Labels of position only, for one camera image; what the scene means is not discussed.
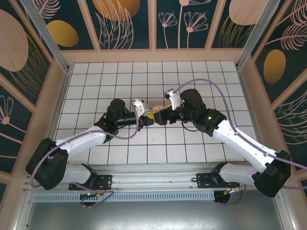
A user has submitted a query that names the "grey metal sheet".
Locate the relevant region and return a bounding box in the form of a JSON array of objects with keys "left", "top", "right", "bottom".
[{"left": 14, "top": 189, "right": 298, "bottom": 230}]

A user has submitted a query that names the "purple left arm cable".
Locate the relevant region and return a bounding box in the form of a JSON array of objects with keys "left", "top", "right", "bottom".
[{"left": 30, "top": 99, "right": 141, "bottom": 209}]

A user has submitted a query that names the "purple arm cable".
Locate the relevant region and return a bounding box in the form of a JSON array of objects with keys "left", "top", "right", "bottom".
[
  {"left": 172, "top": 78, "right": 307, "bottom": 207},
  {"left": 30, "top": 99, "right": 141, "bottom": 209}
]

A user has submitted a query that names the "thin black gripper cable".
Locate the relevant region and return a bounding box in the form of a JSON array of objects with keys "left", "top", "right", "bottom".
[{"left": 181, "top": 121, "right": 200, "bottom": 132}]

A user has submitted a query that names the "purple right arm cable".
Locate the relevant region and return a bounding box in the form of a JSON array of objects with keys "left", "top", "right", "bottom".
[{"left": 172, "top": 78, "right": 307, "bottom": 207}]

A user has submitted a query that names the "aluminium side rail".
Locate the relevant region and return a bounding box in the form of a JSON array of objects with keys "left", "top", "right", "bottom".
[
  {"left": 237, "top": 67, "right": 271, "bottom": 168},
  {"left": 43, "top": 68, "right": 72, "bottom": 173}
]

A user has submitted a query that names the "aluminium mounting rail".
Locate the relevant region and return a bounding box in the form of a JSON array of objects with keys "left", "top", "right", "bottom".
[{"left": 23, "top": 163, "right": 285, "bottom": 192}]

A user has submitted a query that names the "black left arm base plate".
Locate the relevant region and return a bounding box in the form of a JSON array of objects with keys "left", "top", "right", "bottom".
[{"left": 69, "top": 174, "right": 113, "bottom": 191}]

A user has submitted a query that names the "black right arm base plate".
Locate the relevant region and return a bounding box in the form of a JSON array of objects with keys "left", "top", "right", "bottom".
[{"left": 196, "top": 172, "right": 240, "bottom": 189}]

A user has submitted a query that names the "slotted grey cable duct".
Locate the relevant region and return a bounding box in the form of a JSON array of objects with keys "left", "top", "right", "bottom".
[{"left": 33, "top": 191, "right": 216, "bottom": 202}]

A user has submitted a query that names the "red and black power wire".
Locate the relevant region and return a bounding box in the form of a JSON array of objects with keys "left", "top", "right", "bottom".
[
  {"left": 94, "top": 182, "right": 107, "bottom": 199},
  {"left": 225, "top": 182, "right": 240, "bottom": 195}
]

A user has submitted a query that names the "black round cable port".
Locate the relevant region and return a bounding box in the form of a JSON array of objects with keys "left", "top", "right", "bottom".
[
  {"left": 80, "top": 194, "right": 97, "bottom": 208},
  {"left": 213, "top": 191, "right": 231, "bottom": 206}
]

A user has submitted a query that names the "aluminium corner post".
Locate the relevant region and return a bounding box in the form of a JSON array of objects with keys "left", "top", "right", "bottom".
[
  {"left": 19, "top": 0, "right": 72, "bottom": 74},
  {"left": 236, "top": 0, "right": 287, "bottom": 70}
]

